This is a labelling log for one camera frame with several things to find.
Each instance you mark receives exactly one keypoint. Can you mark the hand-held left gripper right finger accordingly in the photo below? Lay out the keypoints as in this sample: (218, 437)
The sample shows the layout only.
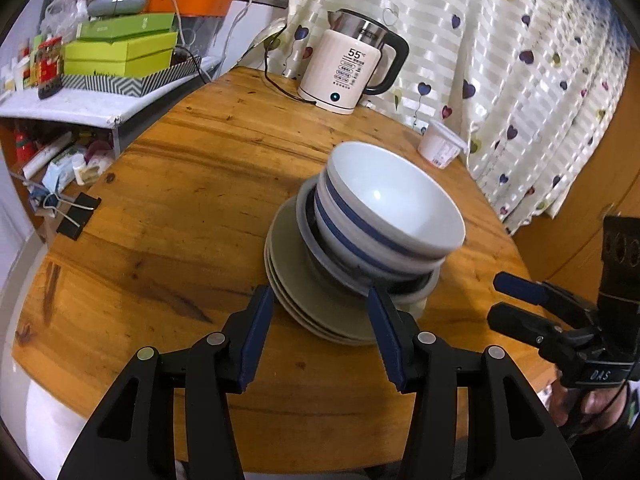
(387, 340)

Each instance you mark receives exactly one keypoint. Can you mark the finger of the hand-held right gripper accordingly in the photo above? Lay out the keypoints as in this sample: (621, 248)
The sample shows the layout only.
(515, 285)
(515, 322)

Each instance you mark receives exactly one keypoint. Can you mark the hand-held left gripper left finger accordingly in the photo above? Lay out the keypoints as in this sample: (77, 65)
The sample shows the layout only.
(255, 340)

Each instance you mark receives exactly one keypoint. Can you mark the stainless steel bowl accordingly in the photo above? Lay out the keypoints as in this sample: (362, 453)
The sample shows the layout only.
(306, 230)

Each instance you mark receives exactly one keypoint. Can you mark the white bowl with blue band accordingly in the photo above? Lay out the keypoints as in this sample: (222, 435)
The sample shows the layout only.
(395, 195)
(332, 220)

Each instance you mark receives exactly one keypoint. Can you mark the person's right hand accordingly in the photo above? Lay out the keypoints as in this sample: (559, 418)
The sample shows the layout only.
(595, 405)

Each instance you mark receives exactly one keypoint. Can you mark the wooden cabinet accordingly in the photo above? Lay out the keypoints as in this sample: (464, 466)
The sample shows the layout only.
(575, 240)

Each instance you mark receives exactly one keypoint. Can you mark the white plastic tub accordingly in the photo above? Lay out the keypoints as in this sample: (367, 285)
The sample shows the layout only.
(440, 147)

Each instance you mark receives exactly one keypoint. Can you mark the black binder clip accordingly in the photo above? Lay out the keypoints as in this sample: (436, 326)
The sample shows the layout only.
(75, 220)

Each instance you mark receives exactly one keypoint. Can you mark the cream curtain with heart print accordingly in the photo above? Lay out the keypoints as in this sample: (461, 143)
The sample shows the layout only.
(500, 60)

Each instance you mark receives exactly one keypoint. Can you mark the white tissue packet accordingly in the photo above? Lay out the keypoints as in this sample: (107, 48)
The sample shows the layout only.
(62, 170)

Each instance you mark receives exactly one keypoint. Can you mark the cream electric kettle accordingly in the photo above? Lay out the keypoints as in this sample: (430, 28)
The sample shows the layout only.
(340, 70)

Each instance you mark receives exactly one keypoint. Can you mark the white paper roll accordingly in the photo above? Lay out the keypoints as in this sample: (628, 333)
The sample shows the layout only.
(47, 155)

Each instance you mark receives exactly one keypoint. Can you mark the chevron patterned box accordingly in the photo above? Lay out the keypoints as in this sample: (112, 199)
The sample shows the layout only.
(125, 85)

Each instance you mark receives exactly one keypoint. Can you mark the white shelf board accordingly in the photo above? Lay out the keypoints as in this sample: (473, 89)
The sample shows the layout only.
(65, 107)

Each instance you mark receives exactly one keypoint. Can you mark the lime green box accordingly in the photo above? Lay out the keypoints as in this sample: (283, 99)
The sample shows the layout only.
(120, 57)

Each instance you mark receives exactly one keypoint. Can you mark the dark green flat box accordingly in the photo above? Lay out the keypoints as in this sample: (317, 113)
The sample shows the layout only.
(125, 25)

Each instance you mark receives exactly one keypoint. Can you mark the clear storage box orange lid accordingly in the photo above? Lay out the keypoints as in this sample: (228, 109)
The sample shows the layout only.
(195, 2)

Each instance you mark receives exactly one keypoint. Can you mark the red printed can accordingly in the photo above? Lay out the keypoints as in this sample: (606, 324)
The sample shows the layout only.
(49, 65)

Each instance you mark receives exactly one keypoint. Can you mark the row of small bottles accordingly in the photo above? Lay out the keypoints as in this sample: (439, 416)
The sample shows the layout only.
(20, 67)

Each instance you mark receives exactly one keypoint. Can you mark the grey oval case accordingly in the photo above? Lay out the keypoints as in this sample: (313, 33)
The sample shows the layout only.
(115, 6)

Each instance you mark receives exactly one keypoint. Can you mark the clear plastic bag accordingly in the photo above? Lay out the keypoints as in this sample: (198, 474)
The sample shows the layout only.
(62, 15)

